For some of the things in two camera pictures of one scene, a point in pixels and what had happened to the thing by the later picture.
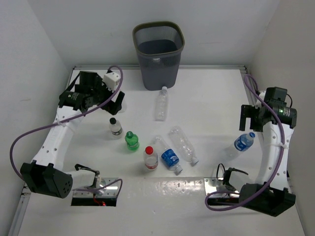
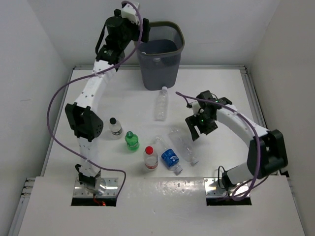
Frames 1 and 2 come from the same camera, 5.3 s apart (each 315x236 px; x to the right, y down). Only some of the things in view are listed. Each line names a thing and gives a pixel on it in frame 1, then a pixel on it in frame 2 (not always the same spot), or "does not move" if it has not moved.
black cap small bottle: x=115 y=127 does not move
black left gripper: x=112 y=107 -> x=134 y=26
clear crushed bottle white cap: x=183 y=145 does not move
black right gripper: x=249 y=111 -> x=206 y=130
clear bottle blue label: x=170 y=157 does not move
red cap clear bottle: x=150 y=158 does not move
